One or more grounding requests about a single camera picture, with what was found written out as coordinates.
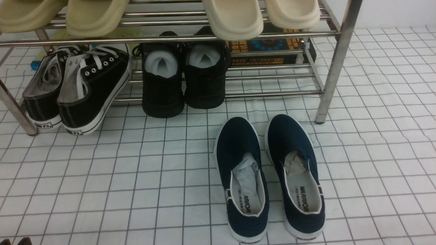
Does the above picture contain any black canvas sneaker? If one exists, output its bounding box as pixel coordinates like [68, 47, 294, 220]
[23, 45, 89, 130]
[57, 44, 132, 136]

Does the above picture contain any navy slip-on shoe left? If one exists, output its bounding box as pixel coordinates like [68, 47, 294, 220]
[214, 117, 269, 244]

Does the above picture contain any navy slip-on shoe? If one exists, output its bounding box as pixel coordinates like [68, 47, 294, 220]
[214, 117, 269, 244]
[265, 114, 326, 240]

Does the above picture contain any black mesh shoe right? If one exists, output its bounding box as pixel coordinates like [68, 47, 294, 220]
[184, 39, 231, 110]

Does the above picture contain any black mesh shoe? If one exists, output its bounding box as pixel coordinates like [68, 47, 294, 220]
[133, 42, 186, 118]
[184, 39, 231, 110]

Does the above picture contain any stainless steel shoe rack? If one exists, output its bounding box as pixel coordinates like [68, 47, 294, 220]
[1, 0, 362, 124]

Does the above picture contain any navy slip-on shoe right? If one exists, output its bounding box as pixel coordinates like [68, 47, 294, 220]
[265, 114, 326, 240]

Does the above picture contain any black mesh shoe left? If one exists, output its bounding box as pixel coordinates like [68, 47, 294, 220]
[133, 42, 186, 118]

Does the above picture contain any black patterned box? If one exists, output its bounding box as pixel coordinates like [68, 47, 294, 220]
[227, 38, 300, 67]

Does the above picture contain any white checkered floor cloth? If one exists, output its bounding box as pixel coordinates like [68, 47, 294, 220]
[0, 27, 436, 245]

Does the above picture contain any cream slipper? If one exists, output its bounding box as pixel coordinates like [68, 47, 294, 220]
[264, 0, 321, 30]
[202, 0, 264, 41]

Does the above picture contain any cream slipper far right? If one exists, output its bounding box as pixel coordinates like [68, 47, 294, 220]
[264, 0, 321, 30]

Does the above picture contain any yellow-green slipper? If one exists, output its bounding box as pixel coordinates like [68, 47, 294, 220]
[65, 0, 130, 37]
[0, 0, 68, 33]

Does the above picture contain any yellow-green slipper far left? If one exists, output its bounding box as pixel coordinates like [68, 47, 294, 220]
[0, 0, 68, 33]

